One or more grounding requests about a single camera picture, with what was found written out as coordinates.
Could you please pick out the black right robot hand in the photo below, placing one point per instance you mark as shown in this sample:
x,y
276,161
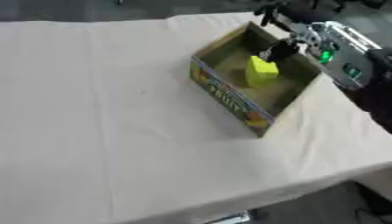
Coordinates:
x,y
292,11

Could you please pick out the yellow block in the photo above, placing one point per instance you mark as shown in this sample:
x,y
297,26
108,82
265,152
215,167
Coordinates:
x,y
261,72

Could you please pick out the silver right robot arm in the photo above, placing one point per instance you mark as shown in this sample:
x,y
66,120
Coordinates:
x,y
352,67

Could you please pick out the printed cardboard box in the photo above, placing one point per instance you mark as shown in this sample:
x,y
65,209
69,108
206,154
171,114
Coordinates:
x,y
250,87

